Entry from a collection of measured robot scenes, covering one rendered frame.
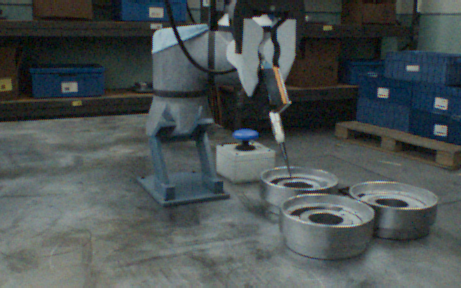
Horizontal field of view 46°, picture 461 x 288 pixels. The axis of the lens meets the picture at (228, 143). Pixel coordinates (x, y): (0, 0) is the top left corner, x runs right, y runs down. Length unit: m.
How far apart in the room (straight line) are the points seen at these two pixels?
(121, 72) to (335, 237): 4.19
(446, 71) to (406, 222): 3.80
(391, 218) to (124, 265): 0.30
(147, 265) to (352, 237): 0.21
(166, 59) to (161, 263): 0.62
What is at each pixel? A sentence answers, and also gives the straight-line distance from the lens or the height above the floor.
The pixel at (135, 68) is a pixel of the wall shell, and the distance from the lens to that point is 4.72.
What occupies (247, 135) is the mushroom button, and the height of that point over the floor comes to 0.87.
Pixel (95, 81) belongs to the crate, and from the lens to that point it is 4.14.
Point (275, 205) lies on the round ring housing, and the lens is 0.71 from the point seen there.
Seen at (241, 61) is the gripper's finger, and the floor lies 1.00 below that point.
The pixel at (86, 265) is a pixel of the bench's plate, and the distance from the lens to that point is 0.58.
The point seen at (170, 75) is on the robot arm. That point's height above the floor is 0.93.
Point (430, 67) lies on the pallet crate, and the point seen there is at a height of 0.70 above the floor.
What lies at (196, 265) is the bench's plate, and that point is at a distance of 0.57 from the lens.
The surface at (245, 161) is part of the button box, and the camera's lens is 0.83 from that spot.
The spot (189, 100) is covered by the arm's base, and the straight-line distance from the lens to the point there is 1.12.
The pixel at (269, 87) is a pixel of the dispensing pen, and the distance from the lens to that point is 0.63.
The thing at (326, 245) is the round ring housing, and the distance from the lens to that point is 0.58.
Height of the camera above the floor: 1.05
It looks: 13 degrees down
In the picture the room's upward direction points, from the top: 1 degrees clockwise
